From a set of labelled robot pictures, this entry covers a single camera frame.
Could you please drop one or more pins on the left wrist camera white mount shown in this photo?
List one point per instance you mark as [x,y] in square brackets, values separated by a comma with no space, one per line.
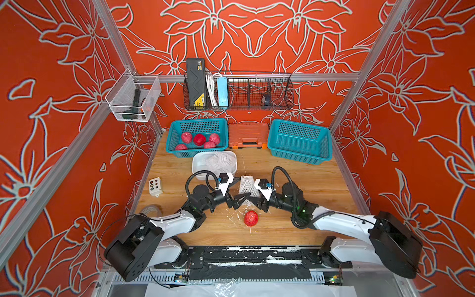
[225,179]

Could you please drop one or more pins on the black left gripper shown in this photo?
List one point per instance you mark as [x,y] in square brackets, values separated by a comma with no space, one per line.
[235,203]

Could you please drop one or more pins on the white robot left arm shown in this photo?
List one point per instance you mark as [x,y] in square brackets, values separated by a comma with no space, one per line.
[147,241]

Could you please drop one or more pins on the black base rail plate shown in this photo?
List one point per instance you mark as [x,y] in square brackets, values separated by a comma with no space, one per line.
[205,265]

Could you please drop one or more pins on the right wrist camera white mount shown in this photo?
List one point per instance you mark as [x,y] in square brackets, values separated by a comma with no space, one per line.
[264,187]

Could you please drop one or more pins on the white button control box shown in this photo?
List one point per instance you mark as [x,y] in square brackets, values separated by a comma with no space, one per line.
[155,187]

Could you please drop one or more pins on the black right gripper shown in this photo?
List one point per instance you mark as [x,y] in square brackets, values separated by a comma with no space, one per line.
[261,204]

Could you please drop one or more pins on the teal basket with netted apples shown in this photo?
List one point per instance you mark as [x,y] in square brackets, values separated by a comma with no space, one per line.
[300,142]

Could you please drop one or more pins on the clear acrylic wall box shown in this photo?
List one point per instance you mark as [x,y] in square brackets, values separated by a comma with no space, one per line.
[121,95]

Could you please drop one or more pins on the orange plastic tool case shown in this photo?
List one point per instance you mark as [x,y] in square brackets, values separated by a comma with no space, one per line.
[247,135]

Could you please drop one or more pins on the small dark blue object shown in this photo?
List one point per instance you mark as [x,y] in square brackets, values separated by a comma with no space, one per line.
[266,101]

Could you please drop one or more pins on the black wire wall basket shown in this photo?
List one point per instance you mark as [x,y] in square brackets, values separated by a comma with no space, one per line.
[245,91]

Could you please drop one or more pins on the dark green tool handle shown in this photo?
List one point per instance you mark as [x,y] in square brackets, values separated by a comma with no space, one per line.
[133,111]

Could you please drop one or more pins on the clear tape roll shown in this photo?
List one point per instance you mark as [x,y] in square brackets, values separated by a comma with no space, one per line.
[152,211]

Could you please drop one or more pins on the black box with yellow label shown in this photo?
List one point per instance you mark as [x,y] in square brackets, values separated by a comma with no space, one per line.
[196,82]

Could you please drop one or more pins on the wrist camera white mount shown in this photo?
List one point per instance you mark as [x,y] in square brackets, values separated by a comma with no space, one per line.
[225,179]
[264,187]

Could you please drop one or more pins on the white foam net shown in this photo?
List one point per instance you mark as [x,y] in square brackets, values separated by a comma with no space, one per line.
[247,186]
[222,162]

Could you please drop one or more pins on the teal empty basket left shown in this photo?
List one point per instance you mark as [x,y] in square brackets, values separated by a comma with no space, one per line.
[202,126]

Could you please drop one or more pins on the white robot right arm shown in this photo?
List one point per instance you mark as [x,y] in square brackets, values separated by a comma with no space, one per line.
[376,239]

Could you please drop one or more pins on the light blue flat box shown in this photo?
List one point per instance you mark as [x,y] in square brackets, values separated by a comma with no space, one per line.
[222,87]

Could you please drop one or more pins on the white plastic tray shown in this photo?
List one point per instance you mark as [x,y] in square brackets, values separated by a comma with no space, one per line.
[198,162]

